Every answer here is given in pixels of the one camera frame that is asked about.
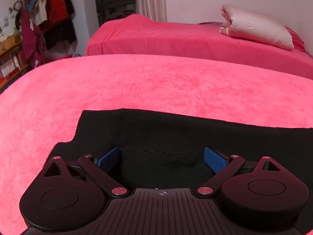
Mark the red far bed cover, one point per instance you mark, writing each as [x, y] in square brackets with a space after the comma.
[137, 34]

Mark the pink fleece blanket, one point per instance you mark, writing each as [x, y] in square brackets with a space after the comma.
[42, 108]

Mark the red folded cloth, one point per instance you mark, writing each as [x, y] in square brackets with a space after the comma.
[298, 43]

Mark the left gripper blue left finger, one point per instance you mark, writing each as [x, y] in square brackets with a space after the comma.
[107, 160]

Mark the wooden shelf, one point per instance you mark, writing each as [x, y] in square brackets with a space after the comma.
[13, 64]

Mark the black knit pants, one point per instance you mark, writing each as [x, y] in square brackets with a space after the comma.
[162, 150]

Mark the hanging clothes rack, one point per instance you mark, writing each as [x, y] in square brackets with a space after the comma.
[44, 24]

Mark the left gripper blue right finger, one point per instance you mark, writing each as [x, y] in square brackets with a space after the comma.
[216, 160]

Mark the cream satin pillow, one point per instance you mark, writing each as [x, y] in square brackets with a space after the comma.
[255, 26]

